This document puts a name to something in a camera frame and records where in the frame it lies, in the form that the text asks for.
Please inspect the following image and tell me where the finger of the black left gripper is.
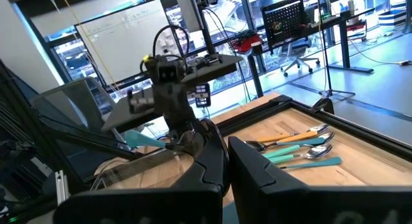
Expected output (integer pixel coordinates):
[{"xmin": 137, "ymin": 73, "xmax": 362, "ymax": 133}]
[
  {"xmin": 173, "ymin": 103, "xmax": 194, "ymax": 131},
  {"xmin": 157, "ymin": 103, "xmax": 176, "ymax": 131}
]

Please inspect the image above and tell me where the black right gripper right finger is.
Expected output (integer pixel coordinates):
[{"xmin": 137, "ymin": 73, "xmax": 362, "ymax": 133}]
[{"xmin": 228, "ymin": 136, "xmax": 412, "ymax": 224}]

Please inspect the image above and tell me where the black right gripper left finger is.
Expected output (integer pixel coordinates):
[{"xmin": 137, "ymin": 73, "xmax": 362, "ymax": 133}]
[{"xmin": 53, "ymin": 135, "xmax": 230, "ymax": 224}]

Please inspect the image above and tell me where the orange-handled steel spoon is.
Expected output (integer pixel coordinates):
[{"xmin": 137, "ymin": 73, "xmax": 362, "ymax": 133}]
[
  {"xmin": 244, "ymin": 130, "xmax": 319, "ymax": 153},
  {"xmin": 256, "ymin": 123, "xmax": 330, "ymax": 144}
]

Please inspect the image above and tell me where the small black button box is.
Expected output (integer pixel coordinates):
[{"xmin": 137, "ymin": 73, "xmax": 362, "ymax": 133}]
[{"xmin": 194, "ymin": 83, "xmax": 212, "ymax": 108}]

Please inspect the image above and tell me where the grey office desk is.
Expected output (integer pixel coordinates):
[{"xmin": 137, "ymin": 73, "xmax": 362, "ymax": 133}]
[{"xmin": 101, "ymin": 53, "xmax": 244, "ymax": 133}]

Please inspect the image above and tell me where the white whiteboard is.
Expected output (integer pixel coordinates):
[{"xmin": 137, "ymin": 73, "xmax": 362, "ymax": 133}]
[{"xmin": 75, "ymin": 0, "xmax": 173, "ymax": 86}]

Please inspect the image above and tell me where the red bag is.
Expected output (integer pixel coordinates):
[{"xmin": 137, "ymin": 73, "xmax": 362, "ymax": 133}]
[{"xmin": 230, "ymin": 33, "xmax": 263, "ymax": 54}]

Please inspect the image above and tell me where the black ribbed side panel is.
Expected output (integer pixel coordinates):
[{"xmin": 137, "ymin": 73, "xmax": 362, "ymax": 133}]
[{"xmin": 0, "ymin": 58, "xmax": 84, "ymax": 218}]

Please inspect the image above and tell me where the black pegboard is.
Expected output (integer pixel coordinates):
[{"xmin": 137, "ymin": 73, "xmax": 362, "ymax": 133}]
[{"xmin": 259, "ymin": 0, "xmax": 312, "ymax": 50}]

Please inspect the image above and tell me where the black tripod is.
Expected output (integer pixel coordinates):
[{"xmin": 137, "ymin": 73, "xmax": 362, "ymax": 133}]
[{"xmin": 315, "ymin": 0, "xmax": 357, "ymax": 101}]

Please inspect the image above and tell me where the black standing desk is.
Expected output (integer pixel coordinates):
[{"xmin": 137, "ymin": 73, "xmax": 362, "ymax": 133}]
[{"xmin": 247, "ymin": 6, "xmax": 376, "ymax": 98}]

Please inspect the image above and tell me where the blue white striped box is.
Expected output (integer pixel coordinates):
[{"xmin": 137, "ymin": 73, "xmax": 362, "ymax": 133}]
[{"xmin": 378, "ymin": 10, "xmax": 408, "ymax": 28}]

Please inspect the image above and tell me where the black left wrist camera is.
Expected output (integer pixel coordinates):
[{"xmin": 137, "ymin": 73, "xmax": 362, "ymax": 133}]
[{"xmin": 156, "ymin": 55, "xmax": 182, "ymax": 84}]

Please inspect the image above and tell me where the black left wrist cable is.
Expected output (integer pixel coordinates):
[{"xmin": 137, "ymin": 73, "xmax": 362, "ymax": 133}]
[{"xmin": 152, "ymin": 24, "xmax": 191, "ymax": 72}]

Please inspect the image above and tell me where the yellow hanging cable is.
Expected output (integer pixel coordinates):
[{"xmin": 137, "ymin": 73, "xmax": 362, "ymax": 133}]
[{"xmin": 44, "ymin": 0, "xmax": 122, "ymax": 91}]

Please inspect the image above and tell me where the black desk pole mount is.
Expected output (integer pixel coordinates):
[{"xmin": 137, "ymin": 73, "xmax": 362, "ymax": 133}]
[{"xmin": 188, "ymin": 0, "xmax": 220, "ymax": 56}]

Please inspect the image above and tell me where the black frame clamp hook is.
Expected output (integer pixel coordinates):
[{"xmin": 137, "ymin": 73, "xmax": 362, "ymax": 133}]
[{"xmin": 310, "ymin": 97, "xmax": 335, "ymax": 115}]

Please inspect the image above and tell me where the black aluminium table frame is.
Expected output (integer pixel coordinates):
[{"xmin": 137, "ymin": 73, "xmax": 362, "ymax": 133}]
[{"xmin": 211, "ymin": 94, "xmax": 412, "ymax": 154}]

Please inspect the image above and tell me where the silver aluminium extrusion post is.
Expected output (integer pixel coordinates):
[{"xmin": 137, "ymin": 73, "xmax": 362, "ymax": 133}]
[{"xmin": 54, "ymin": 170, "xmax": 70, "ymax": 206}]

